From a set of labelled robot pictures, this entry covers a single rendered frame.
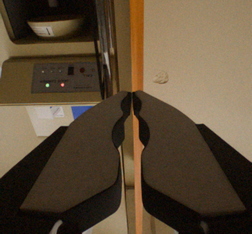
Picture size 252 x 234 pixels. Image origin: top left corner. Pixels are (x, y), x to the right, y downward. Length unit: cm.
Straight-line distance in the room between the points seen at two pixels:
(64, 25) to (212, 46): 73
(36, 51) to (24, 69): 6
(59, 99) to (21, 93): 11
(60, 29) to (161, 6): 53
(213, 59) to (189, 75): 14
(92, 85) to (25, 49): 23
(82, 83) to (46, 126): 29
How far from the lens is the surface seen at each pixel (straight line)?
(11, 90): 60
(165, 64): 104
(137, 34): 45
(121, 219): 119
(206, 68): 110
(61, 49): 59
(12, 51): 65
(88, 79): 52
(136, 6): 44
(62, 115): 69
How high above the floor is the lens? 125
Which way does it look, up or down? 32 degrees up
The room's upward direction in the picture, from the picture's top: 177 degrees clockwise
